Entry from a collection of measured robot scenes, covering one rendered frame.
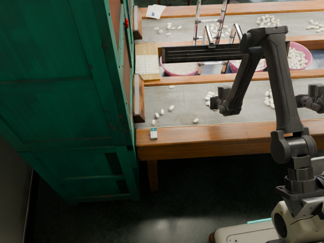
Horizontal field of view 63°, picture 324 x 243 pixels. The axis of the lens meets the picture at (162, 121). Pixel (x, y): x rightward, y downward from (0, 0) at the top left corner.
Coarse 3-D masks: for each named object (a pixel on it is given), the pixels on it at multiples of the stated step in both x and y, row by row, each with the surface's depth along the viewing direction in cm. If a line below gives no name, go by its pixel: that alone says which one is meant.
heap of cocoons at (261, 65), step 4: (232, 60) 172; (236, 60) 172; (240, 60) 171; (260, 60) 171; (264, 60) 171; (236, 64) 169; (260, 64) 172; (264, 64) 172; (256, 68) 167; (260, 68) 168
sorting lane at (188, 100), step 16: (304, 80) 162; (320, 80) 162; (144, 96) 155; (160, 96) 155; (176, 96) 155; (192, 96) 155; (256, 96) 154; (160, 112) 148; (176, 112) 148; (192, 112) 148; (208, 112) 148; (240, 112) 148; (256, 112) 148; (272, 112) 148; (304, 112) 148; (144, 128) 143
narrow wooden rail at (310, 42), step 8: (200, 40) 180; (224, 40) 180; (296, 40) 179; (304, 40) 179; (312, 40) 180; (320, 40) 180; (160, 48) 177; (312, 48) 185; (320, 48) 186; (160, 56) 183
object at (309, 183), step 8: (288, 168) 76; (304, 168) 74; (312, 168) 75; (288, 176) 77; (296, 176) 74; (304, 176) 74; (312, 176) 75; (288, 184) 76; (296, 184) 74; (304, 184) 73; (312, 184) 73; (280, 192) 78; (288, 192) 75; (296, 192) 74; (304, 192) 73; (312, 192) 73; (320, 192) 73; (296, 200) 73
